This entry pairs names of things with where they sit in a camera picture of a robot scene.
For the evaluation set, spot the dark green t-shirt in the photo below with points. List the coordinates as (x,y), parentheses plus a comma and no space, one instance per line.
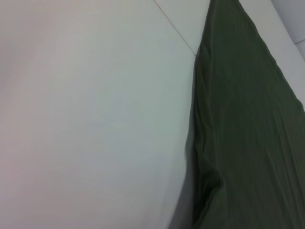
(238,119)

